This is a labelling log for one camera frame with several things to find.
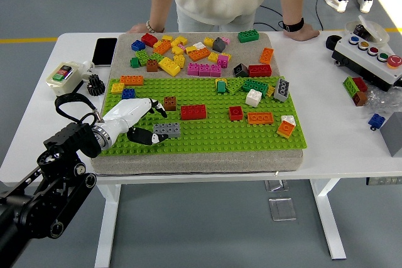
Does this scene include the grey foam mat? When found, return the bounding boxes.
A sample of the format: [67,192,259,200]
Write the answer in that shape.
[90,31,305,177]

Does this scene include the white table leg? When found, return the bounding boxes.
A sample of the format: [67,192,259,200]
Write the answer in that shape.
[309,178,347,261]
[94,183,122,268]

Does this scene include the clear floor cover plate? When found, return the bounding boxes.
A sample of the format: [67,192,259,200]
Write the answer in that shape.
[268,197,298,222]
[264,180,291,193]

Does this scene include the green studded baseplate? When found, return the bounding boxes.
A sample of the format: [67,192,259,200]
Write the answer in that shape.
[94,75,308,158]

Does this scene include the grey box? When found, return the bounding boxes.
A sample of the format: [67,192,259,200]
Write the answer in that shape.
[379,111,402,158]

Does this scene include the cream switch box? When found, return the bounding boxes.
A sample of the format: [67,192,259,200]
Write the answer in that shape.
[45,61,85,98]

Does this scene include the dark grey roof brick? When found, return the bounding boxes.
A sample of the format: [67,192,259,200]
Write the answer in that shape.
[212,37,226,53]

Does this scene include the small white plastic part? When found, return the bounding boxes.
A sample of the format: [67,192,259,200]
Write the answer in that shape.
[80,60,97,77]

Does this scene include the table height control panel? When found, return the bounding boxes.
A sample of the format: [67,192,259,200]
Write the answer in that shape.
[366,176,402,186]

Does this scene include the red eight-stud brick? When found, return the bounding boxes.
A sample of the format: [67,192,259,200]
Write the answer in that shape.
[248,64,273,78]
[180,104,207,121]

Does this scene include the red four-stud brick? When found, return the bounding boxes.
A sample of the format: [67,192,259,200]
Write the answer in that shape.
[228,106,244,122]
[141,33,159,48]

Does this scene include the lime green flat brick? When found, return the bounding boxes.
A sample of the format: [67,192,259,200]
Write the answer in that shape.
[225,78,249,95]

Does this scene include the person's left hand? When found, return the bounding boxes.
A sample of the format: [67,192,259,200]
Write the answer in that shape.
[283,26,321,42]

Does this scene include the clear plastic lidded container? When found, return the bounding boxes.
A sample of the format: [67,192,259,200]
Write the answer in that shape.
[344,14,391,46]

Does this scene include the person's right hand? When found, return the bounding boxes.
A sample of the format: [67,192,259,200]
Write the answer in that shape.
[126,23,151,34]

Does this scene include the black smartphone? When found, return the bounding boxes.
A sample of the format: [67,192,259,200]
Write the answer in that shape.
[91,37,118,68]

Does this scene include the green eight-stud brick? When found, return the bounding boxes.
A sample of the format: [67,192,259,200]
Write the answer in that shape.
[241,78,269,95]
[237,29,261,44]

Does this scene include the yellow eight-stud brick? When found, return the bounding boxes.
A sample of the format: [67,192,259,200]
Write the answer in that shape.
[158,56,182,77]

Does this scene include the black ring roll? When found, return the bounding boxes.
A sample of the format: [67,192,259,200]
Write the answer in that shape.
[325,34,344,51]

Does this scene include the clear plastic bag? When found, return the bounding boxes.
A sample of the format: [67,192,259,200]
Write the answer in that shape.
[364,87,402,115]

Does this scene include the orange and yellow brick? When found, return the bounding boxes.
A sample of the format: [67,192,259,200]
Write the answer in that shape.
[276,121,296,139]

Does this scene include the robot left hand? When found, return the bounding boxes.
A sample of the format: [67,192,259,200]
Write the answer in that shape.
[100,97,172,146]

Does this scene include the black wristband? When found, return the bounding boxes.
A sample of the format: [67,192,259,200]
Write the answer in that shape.
[281,17,305,33]

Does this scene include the orange brick hollow side up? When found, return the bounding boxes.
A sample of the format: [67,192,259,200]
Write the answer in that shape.
[247,112,274,126]

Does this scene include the blue brick key ring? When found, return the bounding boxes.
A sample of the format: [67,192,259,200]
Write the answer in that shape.
[367,113,386,131]

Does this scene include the black gear wheel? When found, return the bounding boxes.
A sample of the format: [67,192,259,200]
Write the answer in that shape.
[85,73,106,97]

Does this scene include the black four-stud brick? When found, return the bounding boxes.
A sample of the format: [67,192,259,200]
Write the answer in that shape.
[232,63,250,78]

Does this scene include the grey eight-stud brick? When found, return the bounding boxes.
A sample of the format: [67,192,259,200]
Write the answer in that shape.
[153,122,182,139]

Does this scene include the grey six-stud brick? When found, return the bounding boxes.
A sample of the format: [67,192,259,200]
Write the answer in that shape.
[273,78,291,103]

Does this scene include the orange eight-stud brick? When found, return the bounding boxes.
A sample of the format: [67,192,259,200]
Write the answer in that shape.
[119,75,144,87]
[187,47,212,63]
[259,47,274,65]
[153,40,173,55]

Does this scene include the bead bracelet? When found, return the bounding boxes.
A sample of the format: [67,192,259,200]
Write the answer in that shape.
[145,19,166,33]

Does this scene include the white button control box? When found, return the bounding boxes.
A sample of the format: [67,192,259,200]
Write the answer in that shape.
[332,33,402,92]

